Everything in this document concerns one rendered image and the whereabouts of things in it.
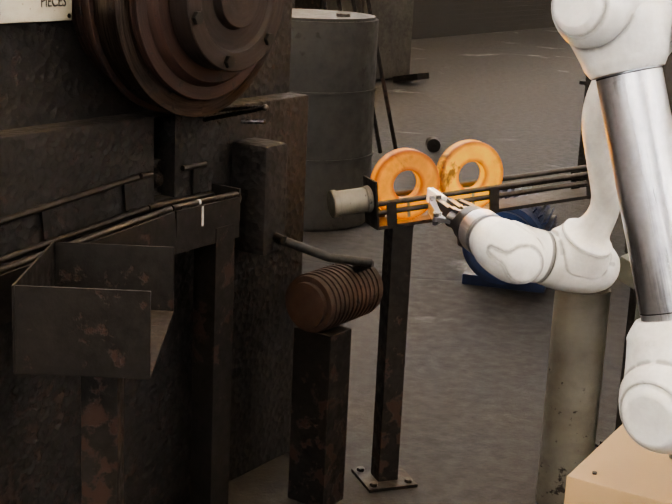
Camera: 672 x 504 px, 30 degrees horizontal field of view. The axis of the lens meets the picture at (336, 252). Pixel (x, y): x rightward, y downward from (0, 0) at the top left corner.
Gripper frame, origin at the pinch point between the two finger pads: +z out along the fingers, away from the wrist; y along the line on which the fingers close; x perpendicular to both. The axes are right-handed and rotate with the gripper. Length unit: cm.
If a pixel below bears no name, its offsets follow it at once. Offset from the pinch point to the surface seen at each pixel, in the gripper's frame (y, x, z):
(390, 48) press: 283, -100, 732
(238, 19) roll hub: -45, 37, -3
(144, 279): -68, -2, -34
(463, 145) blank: 12.2, 7.4, 15.1
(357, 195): -12.4, -2.9, 13.7
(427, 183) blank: 4.1, -0.9, 14.4
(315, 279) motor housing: -24.0, -18.1, 4.2
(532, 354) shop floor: 76, -77, 83
